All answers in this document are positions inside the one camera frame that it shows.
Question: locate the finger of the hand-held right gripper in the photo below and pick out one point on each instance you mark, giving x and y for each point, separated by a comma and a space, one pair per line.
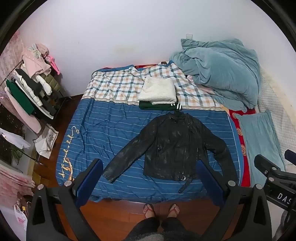
291, 155
266, 163

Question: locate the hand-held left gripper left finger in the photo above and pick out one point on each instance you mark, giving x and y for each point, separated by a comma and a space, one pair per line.
90, 177

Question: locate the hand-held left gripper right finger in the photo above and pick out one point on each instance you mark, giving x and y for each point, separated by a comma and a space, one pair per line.
208, 177

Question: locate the black leather jacket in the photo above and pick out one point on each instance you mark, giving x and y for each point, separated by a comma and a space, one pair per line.
173, 148

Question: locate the black clothes rack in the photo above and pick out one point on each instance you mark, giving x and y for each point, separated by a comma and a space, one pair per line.
59, 96

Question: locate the white and black hanging clothes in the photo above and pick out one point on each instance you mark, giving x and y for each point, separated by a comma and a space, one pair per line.
34, 88

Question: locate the teal pillow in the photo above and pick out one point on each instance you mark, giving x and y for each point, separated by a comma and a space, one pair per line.
262, 143

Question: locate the red patterned sheet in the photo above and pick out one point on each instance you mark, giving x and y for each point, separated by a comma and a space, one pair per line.
242, 143

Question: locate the white quilted mattress pad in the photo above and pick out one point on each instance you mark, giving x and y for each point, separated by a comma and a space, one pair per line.
276, 111

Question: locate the person's right foot in sandal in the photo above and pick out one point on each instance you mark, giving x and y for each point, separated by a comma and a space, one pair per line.
173, 210

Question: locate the person's foot in sandal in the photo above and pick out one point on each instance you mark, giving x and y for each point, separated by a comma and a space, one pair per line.
173, 210
149, 210

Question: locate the blue striped plaid bed cover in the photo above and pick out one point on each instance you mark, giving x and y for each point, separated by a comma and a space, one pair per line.
104, 129

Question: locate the white embroidered cloth bag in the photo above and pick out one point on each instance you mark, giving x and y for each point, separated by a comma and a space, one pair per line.
47, 141

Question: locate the person's right leg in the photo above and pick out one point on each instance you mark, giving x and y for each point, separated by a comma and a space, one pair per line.
178, 228

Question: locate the person's leg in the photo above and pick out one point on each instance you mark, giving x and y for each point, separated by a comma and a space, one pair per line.
178, 228
144, 228

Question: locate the person's left foot in sandal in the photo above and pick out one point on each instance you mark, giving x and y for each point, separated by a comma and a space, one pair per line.
149, 210

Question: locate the person's left leg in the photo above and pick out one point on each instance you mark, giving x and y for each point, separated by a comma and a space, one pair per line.
144, 228

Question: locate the pink patterned curtain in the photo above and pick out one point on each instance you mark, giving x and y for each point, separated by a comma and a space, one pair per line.
13, 180

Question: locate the white plastic bag red print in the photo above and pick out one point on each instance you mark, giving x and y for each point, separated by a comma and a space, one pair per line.
20, 217

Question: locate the green folded garment white stripes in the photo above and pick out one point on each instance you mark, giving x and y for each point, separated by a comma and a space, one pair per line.
159, 106

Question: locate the white hanging garment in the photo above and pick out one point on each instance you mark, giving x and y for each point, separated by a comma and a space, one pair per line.
12, 139

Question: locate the pink hanging coat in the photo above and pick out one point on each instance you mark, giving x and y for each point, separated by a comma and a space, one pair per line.
19, 113

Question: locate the white folded fleece garment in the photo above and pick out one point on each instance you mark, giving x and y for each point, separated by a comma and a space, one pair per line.
158, 90

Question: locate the olive puffer jacket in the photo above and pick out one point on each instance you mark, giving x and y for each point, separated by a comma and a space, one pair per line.
52, 83

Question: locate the teal duvet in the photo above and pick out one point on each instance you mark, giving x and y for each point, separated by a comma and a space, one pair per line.
219, 69

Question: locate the green hanging garment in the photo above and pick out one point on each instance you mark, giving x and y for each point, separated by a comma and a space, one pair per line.
19, 96

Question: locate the pink sweater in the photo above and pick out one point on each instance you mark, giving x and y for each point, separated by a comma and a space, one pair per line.
34, 62

